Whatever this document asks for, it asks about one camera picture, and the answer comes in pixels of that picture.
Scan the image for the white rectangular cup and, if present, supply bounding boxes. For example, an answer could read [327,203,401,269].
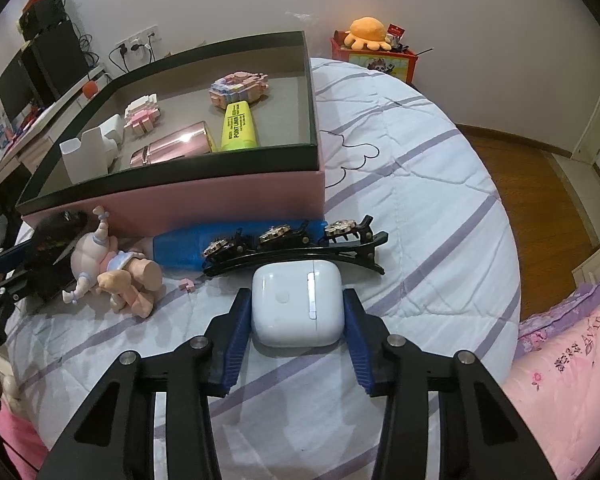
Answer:
[59,127,119,184]

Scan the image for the striped white bedsheet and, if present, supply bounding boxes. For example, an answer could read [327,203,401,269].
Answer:
[4,56,522,480]

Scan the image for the pink black storage box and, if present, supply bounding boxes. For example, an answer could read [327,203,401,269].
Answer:
[17,30,325,236]

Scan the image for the black flower hair clip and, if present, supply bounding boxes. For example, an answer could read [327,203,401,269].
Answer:
[202,216,389,278]

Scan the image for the black computer monitor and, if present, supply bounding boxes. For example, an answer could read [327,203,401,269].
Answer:
[0,51,44,122]

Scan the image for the black computer tower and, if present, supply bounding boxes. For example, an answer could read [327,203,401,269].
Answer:
[19,0,88,107]

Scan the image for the blue comb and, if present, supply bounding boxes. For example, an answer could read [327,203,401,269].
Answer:
[145,220,326,271]

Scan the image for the white earbuds case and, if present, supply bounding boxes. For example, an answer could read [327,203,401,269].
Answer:
[251,260,344,349]

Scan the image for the yellow highlighter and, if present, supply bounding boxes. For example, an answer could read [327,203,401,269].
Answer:
[221,101,258,152]

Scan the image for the wall power outlet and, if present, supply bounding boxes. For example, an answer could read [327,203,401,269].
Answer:
[116,25,161,61]

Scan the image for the rose gold metallic case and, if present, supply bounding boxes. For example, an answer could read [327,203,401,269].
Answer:
[130,122,215,167]

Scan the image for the small pink block figure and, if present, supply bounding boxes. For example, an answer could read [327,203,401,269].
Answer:
[124,93,161,136]

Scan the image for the pink pillow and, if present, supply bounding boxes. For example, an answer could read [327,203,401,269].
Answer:
[504,282,600,479]

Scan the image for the white desk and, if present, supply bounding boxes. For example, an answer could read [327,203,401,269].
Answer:
[0,63,111,184]

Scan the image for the orange octopus plush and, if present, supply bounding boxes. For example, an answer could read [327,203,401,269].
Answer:
[343,16,391,51]

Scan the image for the orange ball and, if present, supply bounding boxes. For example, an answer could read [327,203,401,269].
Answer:
[82,80,99,100]

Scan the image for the pink block toy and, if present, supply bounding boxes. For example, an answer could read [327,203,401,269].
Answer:
[209,72,268,110]

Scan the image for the red toy box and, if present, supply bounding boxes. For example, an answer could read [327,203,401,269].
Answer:
[330,30,418,84]

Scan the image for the baby doll figurine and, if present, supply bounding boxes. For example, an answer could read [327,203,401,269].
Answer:
[61,206,163,318]

